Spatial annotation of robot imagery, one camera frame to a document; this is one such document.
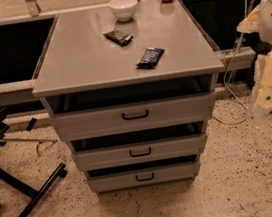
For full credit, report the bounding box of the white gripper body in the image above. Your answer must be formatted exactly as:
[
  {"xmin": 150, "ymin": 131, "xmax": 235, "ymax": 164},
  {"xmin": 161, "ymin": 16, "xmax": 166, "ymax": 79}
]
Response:
[{"xmin": 237, "ymin": 4, "xmax": 272, "ymax": 116}]

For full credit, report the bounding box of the grey drawer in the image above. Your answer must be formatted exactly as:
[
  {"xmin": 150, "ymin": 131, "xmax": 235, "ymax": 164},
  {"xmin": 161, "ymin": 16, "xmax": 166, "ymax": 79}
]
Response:
[
  {"xmin": 72, "ymin": 133, "xmax": 207, "ymax": 171},
  {"xmin": 88, "ymin": 161, "xmax": 200, "ymax": 193},
  {"xmin": 51, "ymin": 92, "xmax": 216, "ymax": 142}
]

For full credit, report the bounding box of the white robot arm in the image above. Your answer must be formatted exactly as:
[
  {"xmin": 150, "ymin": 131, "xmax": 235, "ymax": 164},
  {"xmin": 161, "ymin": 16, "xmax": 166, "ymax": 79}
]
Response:
[{"xmin": 237, "ymin": 0, "xmax": 272, "ymax": 116}]

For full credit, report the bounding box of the grey top drawer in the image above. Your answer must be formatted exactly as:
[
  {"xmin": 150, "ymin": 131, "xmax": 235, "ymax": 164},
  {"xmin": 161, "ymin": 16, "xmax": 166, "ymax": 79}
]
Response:
[{"xmin": 51, "ymin": 92, "xmax": 216, "ymax": 142}]

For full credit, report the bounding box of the grey drawer cabinet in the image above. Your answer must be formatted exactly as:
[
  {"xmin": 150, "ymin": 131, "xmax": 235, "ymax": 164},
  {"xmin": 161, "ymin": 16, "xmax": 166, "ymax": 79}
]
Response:
[{"xmin": 21, "ymin": 0, "xmax": 240, "ymax": 204}]

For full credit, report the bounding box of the grey bottom drawer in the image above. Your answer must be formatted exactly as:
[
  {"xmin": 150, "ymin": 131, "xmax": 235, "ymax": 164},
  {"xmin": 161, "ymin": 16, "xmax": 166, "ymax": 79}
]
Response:
[{"xmin": 88, "ymin": 161, "xmax": 200, "ymax": 193}]

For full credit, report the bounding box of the blue snack bag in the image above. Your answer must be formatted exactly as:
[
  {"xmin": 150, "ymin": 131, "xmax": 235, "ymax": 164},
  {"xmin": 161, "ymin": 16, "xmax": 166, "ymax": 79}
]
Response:
[{"xmin": 137, "ymin": 47, "xmax": 164, "ymax": 70}]

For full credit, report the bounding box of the brown snack bar wrapper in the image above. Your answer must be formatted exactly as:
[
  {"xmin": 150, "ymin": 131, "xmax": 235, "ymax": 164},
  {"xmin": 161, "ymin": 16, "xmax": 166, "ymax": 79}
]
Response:
[{"xmin": 103, "ymin": 29, "xmax": 133, "ymax": 47}]

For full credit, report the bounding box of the white bowl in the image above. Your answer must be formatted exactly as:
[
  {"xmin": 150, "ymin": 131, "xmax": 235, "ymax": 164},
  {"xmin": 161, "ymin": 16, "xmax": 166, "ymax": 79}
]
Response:
[{"xmin": 108, "ymin": 0, "xmax": 138, "ymax": 22}]

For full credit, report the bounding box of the yellow stick on floor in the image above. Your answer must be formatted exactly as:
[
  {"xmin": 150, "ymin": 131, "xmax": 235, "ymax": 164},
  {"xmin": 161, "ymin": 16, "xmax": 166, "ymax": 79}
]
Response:
[{"xmin": 0, "ymin": 138, "xmax": 57, "ymax": 157}]

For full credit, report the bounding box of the white cable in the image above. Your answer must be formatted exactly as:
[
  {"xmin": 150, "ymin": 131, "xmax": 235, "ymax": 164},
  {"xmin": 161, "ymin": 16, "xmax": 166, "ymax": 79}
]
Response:
[{"xmin": 195, "ymin": 0, "xmax": 267, "ymax": 130}]

